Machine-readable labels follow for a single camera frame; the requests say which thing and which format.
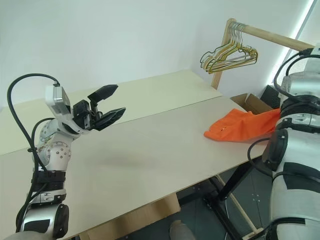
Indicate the open cardboard box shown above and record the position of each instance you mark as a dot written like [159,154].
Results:
[255,102]

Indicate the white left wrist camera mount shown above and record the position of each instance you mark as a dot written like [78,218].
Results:
[56,100]

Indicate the black box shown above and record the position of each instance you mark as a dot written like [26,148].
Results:
[271,96]

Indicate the wooden clothes rack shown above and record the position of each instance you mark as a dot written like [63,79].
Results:
[262,33]

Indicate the grey rounded shape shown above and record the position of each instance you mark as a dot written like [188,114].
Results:
[182,231]

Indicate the wooden floor rail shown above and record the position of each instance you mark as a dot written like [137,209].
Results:
[240,205]

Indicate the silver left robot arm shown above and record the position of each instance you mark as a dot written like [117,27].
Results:
[57,155]

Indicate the orange shorts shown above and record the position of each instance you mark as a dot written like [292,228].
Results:
[237,127]

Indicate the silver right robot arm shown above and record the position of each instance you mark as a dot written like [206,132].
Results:
[295,175]

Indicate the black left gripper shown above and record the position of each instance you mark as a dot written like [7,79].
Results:
[83,115]

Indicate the cardboard sheet under table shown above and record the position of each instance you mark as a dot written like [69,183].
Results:
[150,212]

